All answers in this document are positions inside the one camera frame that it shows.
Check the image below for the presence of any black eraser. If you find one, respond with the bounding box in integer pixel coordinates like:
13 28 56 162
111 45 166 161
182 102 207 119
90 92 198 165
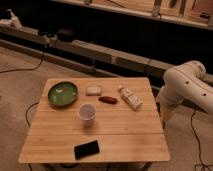
74 140 100 160

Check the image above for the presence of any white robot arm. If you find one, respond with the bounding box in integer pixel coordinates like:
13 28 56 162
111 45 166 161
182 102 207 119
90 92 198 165
156 61 213 122

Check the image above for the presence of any brown sausage-shaped object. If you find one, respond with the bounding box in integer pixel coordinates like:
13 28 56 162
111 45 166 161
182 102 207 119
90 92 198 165
98 96 118 104

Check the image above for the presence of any white bottle with label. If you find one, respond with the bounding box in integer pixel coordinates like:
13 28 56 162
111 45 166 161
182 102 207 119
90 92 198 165
118 85 142 111

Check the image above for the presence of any wooden table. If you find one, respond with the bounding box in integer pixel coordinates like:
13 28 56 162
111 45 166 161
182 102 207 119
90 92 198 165
19 77 170 163

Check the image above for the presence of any green bowl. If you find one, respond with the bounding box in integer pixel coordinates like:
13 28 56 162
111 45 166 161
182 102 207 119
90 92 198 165
48 81 78 107

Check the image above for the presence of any black box on ledge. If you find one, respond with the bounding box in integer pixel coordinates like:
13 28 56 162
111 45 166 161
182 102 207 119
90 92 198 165
57 28 76 42

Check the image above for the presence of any wooden shelf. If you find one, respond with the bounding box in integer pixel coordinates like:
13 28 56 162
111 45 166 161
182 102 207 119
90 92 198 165
52 0 213 31

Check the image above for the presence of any white object on ledge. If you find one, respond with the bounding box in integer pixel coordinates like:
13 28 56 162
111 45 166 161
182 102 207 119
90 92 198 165
0 9 22 29

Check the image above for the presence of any black cable on floor left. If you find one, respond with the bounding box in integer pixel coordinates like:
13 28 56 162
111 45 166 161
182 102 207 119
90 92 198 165
0 44 47 75

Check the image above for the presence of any black cable on floor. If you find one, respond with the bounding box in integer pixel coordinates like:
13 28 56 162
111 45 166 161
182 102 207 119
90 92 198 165
190 106 213 171
0 44 47 75

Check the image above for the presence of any black cable on floor right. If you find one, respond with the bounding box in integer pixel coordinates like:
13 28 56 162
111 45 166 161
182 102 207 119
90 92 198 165
190 106 213 171

